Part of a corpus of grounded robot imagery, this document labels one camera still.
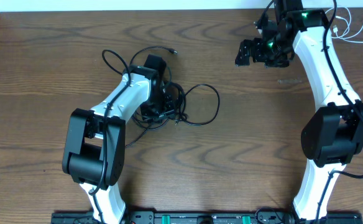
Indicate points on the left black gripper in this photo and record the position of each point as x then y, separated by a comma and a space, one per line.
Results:
167, 104

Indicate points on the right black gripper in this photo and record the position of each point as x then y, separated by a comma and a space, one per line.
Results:
255, 43

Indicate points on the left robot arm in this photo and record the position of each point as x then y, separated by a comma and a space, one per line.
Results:
95, 145

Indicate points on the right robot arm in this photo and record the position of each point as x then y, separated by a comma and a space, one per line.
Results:
334, 135

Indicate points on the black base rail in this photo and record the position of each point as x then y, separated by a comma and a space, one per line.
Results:
262, 216

